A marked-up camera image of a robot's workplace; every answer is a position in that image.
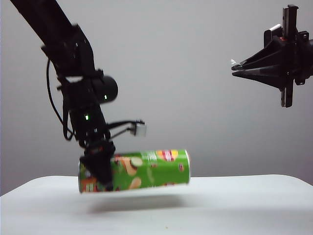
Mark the green chips can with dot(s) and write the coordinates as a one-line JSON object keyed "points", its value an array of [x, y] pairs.
{"points": [[151, 171]]}

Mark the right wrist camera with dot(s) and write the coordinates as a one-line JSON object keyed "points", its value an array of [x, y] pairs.
{"points": [[274, 28]]}

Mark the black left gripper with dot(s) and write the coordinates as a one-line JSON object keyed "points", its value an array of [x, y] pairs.
{"points": [[97, 145]]}

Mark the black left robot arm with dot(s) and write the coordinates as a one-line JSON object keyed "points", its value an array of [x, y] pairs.
{"points": [[49, 22]]}

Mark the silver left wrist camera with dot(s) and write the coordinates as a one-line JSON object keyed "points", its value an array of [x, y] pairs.
{"points": [[140, 129]]}

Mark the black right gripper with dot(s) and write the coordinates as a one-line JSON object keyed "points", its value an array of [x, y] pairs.
{"points": [[289, 24]]}

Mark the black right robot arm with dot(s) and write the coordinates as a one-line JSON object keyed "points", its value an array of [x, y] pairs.
{"points": [[311, 56]]}

